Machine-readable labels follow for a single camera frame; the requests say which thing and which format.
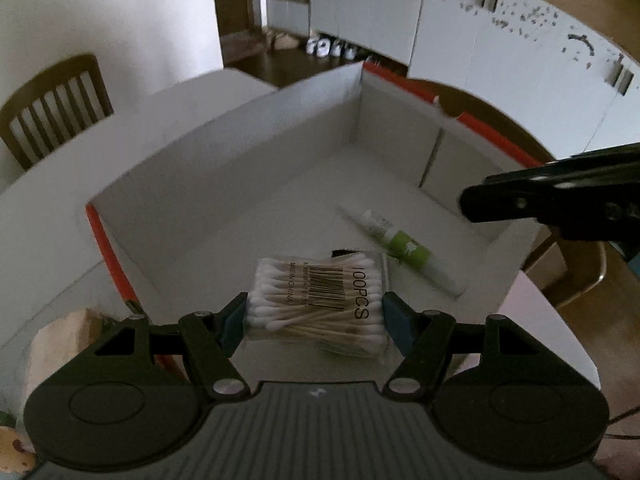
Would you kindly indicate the yellow spotted sock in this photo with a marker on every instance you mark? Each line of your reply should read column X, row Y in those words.
column 12, row 452

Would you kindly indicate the tall grey cabinet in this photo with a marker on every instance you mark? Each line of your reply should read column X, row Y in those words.
column 450, row 25

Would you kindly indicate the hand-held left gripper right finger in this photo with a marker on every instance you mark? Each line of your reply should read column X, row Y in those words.
column 397, row 322

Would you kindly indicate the tan yellow cloth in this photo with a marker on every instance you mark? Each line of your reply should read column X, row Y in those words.
column 60, row 350

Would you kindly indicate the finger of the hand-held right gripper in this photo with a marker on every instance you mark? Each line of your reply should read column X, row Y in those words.
column 500, row 202

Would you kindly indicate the green white tube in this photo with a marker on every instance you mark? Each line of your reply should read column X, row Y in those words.
column 407, row 247

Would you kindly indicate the white cardboard box red rim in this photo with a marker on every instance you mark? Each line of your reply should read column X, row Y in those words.
column 280, row 180

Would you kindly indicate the low grey bench cabinet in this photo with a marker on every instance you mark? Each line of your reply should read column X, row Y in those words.
column 290, row 15

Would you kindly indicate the row of white shoes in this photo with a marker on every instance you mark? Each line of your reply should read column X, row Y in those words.
column 330, row 47

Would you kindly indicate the slatted wooden chair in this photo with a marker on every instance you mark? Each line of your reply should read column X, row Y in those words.
column 50, row 82

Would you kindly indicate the cotton swab packet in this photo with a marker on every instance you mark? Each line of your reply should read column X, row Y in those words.
column 320, row 290

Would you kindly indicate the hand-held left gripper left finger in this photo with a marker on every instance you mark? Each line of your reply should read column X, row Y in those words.
column 232, row 322

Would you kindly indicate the brown door mat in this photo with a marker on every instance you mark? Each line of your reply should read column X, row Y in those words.
column 242, row 47

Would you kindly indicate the round-back wooden chair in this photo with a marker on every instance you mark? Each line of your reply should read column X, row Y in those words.
column 582, row 265

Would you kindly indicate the tan shoes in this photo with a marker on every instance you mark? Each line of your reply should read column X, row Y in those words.
column 280, row 40

